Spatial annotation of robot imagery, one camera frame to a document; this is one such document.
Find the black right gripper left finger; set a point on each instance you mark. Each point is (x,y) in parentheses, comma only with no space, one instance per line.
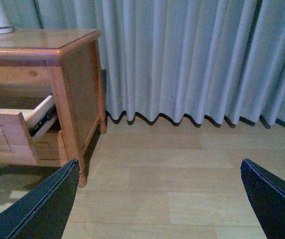
(44,211)

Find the wooden nightstand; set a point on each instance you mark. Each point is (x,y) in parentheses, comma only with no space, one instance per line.
(65,64)

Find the grey curtain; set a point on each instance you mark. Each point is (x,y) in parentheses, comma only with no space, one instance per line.
(223,59)

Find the wooden drawer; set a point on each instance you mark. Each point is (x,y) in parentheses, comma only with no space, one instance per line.
(51,150)
(20,129)

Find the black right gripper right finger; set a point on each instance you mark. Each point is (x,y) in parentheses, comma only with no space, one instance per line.
(266,194)

